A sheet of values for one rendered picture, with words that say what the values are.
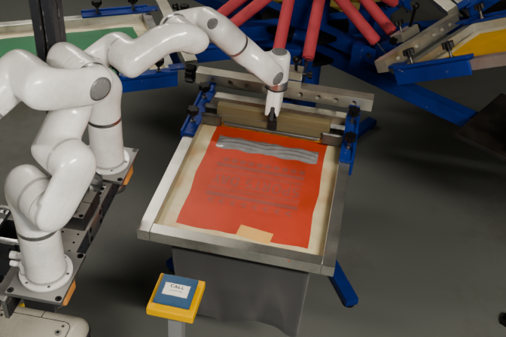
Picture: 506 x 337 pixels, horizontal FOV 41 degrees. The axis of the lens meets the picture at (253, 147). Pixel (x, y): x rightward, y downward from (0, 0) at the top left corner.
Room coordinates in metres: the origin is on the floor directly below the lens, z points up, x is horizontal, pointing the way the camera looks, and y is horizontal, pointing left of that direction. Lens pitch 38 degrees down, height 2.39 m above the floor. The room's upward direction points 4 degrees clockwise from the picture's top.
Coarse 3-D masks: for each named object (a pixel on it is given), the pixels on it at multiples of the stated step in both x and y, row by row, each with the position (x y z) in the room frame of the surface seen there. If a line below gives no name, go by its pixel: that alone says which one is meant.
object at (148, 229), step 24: (216, 96) 2.12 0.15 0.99; (240, 96) 2.13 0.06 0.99; (336, 120) 2.05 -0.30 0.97; (192, 144) 1.84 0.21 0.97; (168, 168) 1.67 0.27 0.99; (168, 192) 1.56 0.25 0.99; (336, 192) 1.62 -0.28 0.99; (144, 216) 1.44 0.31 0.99; (336, 216) 1.51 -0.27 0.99; (168, 240) 1.37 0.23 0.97; (192, 240) 1.36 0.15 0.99; (216, 240) 1.37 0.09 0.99; (240, 240) 1.38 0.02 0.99; (336, 240) 1.41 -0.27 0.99; (288, 264) 1.32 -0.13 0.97; (312, 264) 1.31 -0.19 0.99
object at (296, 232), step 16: (288, 144) 1.90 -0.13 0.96; (304, 144) 1.91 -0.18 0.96; (320, 144) 1.91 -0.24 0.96; (272, 160) 1.80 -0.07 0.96; (288, 160) 1.81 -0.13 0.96; (320, 160) 1.82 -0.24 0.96; (320, 176) 1.74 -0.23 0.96; (304, 192) 1.65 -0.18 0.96; (304, 208) 1.57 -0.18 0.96; (256, 224) 1.48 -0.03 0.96; (272, 224) 1.49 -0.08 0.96; (288, 224) 1.49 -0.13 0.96; (304, 224) 1.50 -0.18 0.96; (272, 240) 1.42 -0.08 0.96; (288, 240) 1.43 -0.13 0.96; (304, 240) 1.43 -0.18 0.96
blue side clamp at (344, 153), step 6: (360, 114) 2.04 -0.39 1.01; (348, 120) 2.01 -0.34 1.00; (348, 126) 1.97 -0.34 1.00; (354, 126) 1.98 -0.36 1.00; (354, 132) 1.94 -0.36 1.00; (342, 144) 1.86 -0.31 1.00; (354, 144) 1.86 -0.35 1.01; (342, 150) 1.83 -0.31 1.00; (348, 150) 1.83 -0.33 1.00; (354, 150) 1.82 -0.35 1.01; (342, 156) 1.79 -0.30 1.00; (348, 156) 1.80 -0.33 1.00; (354, 156) 1.79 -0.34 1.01; (348, 162) 1.77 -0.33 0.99
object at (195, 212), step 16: (224, 128) 1.97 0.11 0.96; (208, 160) 1.78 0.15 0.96; (256, 160) 1.80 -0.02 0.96; (208, 176) 1.69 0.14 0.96; (192, 192) 1.61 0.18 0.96; (192, 208) 1.53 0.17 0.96; (208, 208) 1.54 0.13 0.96; (224, 208) 1.54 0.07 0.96; (240, 208) 1.55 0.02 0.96; (192, 224) 1.46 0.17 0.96; (208, 224) 1.47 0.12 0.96; (224, 224) 1.47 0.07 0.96; (240, 224) 1.48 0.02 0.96
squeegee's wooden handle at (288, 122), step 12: (228, 108) 1.96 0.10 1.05; (240, 108) 1.95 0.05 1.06; (252, 108) 1.96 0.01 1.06; (264, 108) 1.96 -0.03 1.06; (228, 120) 1.96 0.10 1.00; (240, 120) 1.95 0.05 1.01; (252, 120) 1.94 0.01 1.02; (264, 120) 1.94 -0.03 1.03; (276, 120) 1.93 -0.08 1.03; (288, 120) 1.92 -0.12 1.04; (300, 120) 1.92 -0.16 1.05; (312, 120) 1.91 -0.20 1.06; (324, 120) 1.91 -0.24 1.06; (300, 132) 1.92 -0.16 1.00; (312, 132) 1.91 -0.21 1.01
